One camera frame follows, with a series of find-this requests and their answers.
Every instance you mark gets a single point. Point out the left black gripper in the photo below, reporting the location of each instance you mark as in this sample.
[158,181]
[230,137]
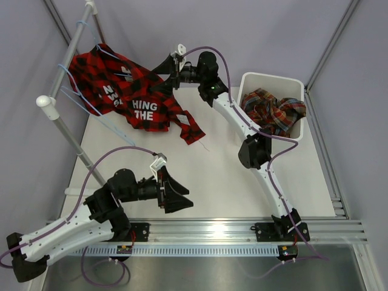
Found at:
[171,203]

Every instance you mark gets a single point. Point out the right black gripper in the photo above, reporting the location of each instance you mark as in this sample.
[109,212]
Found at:
[167,67]

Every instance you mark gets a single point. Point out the red black plaid shirt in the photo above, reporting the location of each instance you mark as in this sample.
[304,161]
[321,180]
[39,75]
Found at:
[92,77]

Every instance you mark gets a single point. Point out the blue hanger with red shirt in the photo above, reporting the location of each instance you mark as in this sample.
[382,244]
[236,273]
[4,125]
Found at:
[125,73]

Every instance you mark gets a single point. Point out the brown plaid shirt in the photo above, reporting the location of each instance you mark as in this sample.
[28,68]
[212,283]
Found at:
[278,116]

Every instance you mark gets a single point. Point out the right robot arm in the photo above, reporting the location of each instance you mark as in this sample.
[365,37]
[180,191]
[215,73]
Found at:
[256,147]

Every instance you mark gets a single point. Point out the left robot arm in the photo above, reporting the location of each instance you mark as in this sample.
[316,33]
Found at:
[99,218]

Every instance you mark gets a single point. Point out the white plastic bin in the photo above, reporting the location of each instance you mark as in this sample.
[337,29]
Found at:
[280,87]

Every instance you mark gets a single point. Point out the white clothes rack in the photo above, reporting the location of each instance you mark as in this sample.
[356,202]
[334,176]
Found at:
[48,103]

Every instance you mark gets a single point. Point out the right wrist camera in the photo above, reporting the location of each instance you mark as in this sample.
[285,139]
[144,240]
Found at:
[178,56]

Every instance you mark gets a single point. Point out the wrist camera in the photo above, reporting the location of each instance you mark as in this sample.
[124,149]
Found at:
[178,56]
[159,160]

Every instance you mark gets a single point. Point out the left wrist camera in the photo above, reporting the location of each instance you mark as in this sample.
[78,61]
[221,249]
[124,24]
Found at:
[159,160]

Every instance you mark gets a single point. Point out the white slotted cable duct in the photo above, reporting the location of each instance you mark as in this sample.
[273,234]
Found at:
[158,250]

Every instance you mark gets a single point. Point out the aluminium mounting rail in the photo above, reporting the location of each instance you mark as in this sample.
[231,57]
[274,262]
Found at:
[237,231]

